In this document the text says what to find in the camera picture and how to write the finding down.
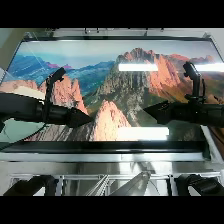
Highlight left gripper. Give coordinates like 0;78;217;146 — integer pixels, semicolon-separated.
42;103;72;128

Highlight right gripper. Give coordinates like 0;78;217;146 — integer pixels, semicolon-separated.
168;101;202;127

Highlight silver frame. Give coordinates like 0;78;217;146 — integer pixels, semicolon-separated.
0;29;224;197

